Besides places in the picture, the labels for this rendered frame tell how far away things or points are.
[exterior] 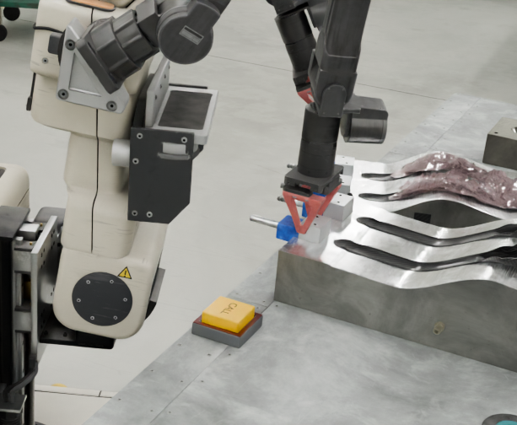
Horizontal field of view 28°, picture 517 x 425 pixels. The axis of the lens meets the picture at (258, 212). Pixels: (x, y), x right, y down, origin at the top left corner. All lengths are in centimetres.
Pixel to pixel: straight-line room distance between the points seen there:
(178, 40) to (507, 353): 66
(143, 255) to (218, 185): 245
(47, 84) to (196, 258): 196
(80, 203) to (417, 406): 65
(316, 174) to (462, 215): 38
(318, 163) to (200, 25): 31
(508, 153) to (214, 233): 165
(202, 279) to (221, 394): 204
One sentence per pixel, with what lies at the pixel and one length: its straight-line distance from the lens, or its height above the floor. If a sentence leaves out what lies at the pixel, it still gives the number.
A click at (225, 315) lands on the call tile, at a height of 84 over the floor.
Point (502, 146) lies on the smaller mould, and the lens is 237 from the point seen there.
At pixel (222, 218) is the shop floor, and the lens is 390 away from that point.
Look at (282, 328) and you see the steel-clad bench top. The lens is 159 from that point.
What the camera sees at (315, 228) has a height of 91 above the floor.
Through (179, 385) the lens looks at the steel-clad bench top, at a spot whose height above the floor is 80.
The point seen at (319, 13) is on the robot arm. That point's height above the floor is 118.
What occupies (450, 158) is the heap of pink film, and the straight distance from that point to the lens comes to 202.
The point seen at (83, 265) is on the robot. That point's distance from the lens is 177.
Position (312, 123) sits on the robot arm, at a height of 109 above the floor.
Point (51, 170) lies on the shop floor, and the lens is 427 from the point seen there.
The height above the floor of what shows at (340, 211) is 91.
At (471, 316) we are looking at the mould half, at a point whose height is 87.
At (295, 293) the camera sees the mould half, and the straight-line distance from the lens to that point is 164.
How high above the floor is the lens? 159
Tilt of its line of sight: 24 degrees down
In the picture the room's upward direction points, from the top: 5 degrees clockwise
